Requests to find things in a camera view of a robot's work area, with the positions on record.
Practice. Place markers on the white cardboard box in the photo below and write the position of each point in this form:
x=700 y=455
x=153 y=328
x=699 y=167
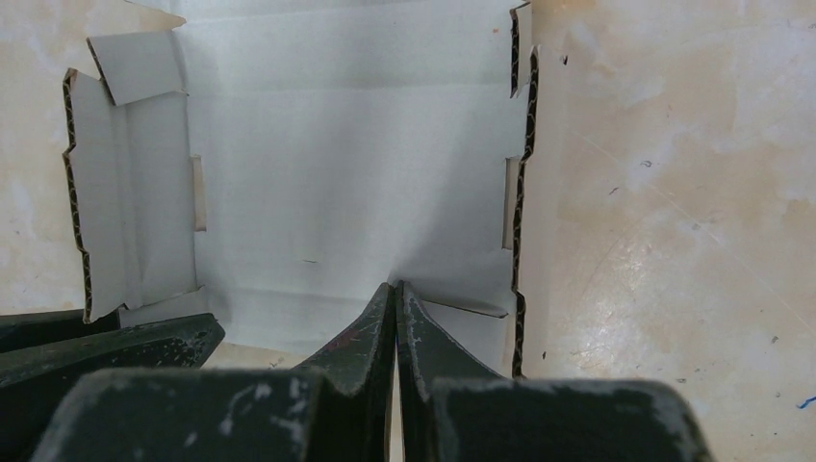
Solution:
x=273 y=162

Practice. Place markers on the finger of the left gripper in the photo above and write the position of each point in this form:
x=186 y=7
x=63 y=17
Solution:
x=34 y=380
x=38 y=329

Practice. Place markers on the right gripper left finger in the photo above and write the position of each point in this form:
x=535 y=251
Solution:
x=333 y=406

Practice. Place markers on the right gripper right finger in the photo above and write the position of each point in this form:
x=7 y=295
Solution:
x=455 y=408

